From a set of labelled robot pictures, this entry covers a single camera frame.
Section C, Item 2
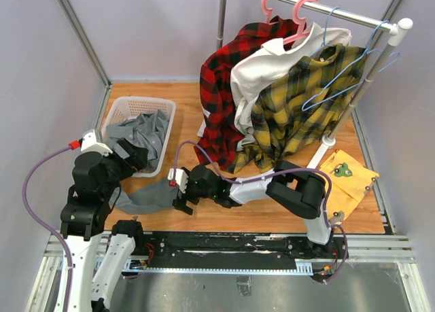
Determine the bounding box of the grey button-up shirt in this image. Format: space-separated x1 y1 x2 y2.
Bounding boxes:
105 108 181 216

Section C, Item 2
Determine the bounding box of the blue wire hanger of grey shirt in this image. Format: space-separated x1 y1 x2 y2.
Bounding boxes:
301 19 401 112

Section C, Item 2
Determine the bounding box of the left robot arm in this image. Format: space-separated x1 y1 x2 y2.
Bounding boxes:
57 139 147 311

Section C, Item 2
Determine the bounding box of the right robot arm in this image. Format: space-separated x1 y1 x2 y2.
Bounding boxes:
167 160 332 258

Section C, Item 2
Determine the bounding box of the red black plaid shirt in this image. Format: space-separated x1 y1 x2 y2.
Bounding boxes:
195 16 298 173

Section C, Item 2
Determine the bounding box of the yellow plaid flannel shirt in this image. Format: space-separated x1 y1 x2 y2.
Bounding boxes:
240 44 367 166

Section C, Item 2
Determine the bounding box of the white shirt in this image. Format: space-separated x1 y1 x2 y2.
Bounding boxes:
230 23 352 141

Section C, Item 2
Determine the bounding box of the pink plastic hanger right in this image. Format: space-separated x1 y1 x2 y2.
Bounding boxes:
283 0 319 45

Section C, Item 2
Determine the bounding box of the white plastic laundry basket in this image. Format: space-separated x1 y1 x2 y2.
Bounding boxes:
101 97 176 178

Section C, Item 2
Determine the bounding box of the metal clothes rack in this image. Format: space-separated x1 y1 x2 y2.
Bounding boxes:
197 0 413 167

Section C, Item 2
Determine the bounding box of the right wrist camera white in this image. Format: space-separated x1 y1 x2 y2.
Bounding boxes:
167 168 189 193

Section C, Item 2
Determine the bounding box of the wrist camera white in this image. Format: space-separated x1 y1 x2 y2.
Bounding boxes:
80 128 113 156
167 168 189 193

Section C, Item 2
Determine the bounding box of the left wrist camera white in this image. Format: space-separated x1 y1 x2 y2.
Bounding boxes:
80 128 113 156

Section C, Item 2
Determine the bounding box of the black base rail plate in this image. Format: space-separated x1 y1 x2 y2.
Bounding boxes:
133 231 344 271

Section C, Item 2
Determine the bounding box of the blue wire hanger with plaid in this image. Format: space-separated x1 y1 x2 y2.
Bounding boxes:
310 6 341 57

